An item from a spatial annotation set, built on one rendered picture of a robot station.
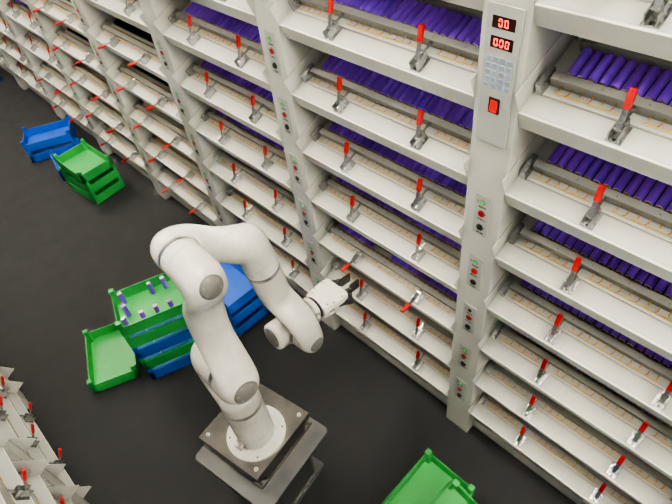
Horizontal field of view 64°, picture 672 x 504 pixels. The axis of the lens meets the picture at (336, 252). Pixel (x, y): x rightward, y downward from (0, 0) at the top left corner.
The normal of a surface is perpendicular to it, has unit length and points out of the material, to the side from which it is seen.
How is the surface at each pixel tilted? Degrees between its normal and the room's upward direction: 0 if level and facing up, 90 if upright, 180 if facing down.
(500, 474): 0
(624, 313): 22
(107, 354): 0
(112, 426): 0
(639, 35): 112
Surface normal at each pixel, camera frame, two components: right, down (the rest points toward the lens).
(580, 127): -0.36, -0.42
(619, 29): -0.61, 0.78
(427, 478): -0.11, -0.68
